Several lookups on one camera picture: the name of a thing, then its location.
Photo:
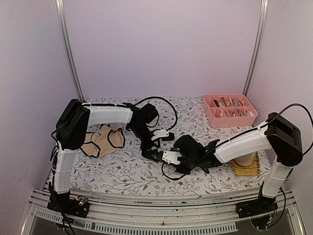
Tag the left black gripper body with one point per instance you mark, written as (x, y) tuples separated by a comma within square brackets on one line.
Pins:
[(145, 146)]

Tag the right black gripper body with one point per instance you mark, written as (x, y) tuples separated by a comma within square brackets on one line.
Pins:
[(191, 162)]

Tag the beige underwear black trim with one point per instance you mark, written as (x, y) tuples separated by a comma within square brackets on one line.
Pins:
[(105, 141)]

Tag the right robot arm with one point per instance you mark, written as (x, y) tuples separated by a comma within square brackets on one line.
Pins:
[(276, 133)]

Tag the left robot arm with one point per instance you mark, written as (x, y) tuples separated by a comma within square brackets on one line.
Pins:
[(71, 130)]

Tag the floral table cloth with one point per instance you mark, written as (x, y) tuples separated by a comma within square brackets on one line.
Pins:
[(127, 172)]

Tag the cream ribbed cup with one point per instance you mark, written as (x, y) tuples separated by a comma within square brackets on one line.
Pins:
[(245, 160)]

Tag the pink divided organizer tray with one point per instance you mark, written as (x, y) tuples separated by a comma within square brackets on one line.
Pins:
[(228, 110)]

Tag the yellow woven mat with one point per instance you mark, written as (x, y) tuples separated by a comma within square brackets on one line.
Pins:
[(252, 170)]

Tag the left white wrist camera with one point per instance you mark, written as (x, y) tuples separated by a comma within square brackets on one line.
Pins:
[(162, 134)]

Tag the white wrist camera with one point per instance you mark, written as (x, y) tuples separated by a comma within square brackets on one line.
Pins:
[(172, 157), (162, 134)]

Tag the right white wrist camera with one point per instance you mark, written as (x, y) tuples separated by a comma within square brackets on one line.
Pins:
[(172, 157)]

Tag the front aluminium rail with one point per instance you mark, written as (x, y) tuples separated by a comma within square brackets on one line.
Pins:
[(115, 214)]

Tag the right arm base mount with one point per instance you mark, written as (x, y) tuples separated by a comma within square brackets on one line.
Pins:
[(256, 206)]

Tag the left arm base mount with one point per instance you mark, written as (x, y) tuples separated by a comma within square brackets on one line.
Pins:
[(62, 203)]

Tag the left aluminium frame post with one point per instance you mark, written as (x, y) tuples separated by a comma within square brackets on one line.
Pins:
[(66, 40)]

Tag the aluminium frame post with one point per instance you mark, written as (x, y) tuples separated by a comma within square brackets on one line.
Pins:
[(66, 40), (257, 45)]

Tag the right aluminium frame post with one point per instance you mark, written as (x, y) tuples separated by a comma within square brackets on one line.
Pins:
[(257, 45)]

